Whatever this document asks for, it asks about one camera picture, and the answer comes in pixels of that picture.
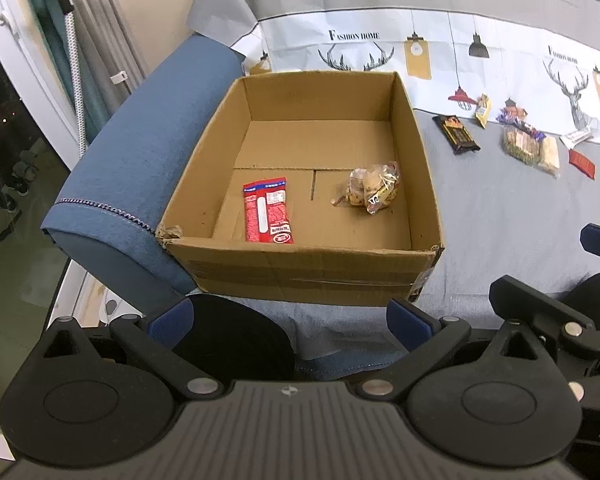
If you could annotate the black chocolate bar packet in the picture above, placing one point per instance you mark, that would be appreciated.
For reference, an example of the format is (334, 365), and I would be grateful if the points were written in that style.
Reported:
(457, 135)

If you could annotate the silver stick packet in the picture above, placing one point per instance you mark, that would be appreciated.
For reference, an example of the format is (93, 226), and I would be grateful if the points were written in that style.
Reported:
(577, 137)

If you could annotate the white window frame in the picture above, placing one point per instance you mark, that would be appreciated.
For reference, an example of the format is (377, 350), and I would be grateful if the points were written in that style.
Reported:
(10, 50)

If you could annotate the clear-wrapped granola bar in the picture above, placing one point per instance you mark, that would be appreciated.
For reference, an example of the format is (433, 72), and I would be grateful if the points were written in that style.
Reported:
(522, 147)

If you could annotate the white curtain clip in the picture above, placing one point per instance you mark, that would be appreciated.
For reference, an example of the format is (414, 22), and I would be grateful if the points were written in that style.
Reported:
(118, 78)

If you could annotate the small red packet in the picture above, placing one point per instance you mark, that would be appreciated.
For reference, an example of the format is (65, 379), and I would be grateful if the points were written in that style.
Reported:
(581, 162)

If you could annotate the teal curtain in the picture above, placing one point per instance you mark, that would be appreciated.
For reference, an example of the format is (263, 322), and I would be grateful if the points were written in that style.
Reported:
(97, 110)

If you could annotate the cardboard box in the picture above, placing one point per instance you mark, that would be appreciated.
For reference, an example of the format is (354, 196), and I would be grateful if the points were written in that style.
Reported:
(280, 145)

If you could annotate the clear bag of cookies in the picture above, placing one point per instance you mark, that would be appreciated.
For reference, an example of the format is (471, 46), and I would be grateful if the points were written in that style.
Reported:
(367, 187)

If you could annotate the grey curtain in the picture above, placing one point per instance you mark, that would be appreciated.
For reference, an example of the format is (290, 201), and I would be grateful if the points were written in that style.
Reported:
(105, 35)

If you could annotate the yellow snack packet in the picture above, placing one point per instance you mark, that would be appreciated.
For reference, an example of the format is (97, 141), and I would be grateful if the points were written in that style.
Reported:
(483, 110)

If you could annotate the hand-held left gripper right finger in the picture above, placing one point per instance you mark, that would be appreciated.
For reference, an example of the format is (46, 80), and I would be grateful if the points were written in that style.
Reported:
(407, 317)

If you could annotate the grey white printed sheet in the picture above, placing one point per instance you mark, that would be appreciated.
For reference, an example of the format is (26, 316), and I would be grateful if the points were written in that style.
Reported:
(480, 210)

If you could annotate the purple candy wrapper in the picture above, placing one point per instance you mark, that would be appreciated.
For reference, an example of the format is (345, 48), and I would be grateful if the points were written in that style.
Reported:
(512, 115)

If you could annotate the blue fabric cushion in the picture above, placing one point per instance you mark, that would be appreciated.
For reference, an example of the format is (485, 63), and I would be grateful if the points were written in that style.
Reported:
(130, 160)

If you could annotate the white nougat packet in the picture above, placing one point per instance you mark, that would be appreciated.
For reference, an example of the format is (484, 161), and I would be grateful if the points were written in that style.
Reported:
(549, 157)

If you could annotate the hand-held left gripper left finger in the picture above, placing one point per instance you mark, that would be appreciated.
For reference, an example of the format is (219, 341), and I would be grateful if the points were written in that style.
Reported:
(170, 317)

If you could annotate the long red snack packet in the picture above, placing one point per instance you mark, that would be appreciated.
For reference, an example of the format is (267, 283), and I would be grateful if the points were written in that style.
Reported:
(267, 210)

